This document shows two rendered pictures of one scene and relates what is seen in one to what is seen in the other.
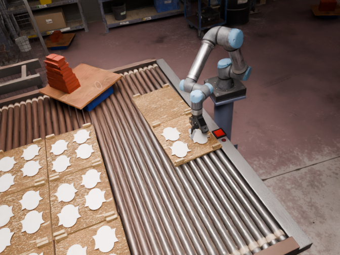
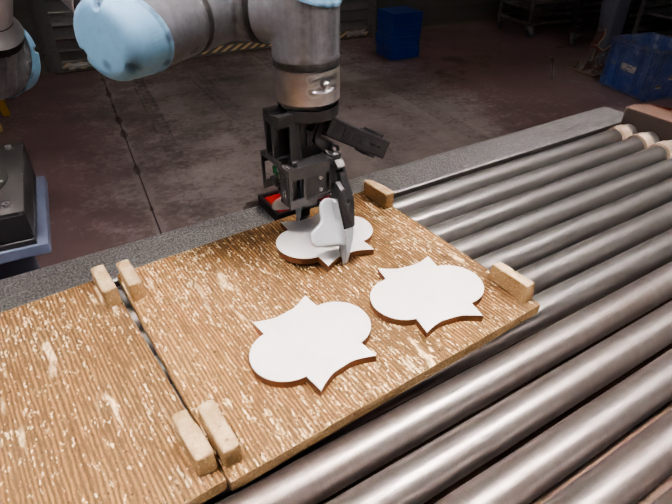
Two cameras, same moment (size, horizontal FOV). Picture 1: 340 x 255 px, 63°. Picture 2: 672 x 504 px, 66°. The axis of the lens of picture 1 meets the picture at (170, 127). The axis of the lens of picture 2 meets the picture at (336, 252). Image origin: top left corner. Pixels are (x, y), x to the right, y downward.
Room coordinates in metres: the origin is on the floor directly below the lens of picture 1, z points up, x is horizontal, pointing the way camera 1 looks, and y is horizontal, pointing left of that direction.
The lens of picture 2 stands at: (1.49, 0.40, 1.35)
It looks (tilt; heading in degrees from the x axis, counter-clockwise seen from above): 35 degrees down; 256
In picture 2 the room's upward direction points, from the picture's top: straight up
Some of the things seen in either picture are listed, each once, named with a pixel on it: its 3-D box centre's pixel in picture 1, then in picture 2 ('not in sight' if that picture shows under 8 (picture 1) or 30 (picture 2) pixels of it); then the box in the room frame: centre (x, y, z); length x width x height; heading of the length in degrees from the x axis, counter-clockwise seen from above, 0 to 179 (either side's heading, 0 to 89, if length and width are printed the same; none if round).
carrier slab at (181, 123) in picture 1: (184, 136); (321, 293); (1.38, -0.09, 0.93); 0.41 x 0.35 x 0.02; 20
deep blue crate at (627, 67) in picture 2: not in sight; (648, 66); (-1.85, -3.00, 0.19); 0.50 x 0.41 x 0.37; 95
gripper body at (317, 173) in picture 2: (196, 118); (304, 150); (1.38, -0.18, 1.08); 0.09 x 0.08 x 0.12; 20
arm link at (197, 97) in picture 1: (197, 99); (301, 9); (1.38, -0.19, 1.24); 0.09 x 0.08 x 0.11; 139
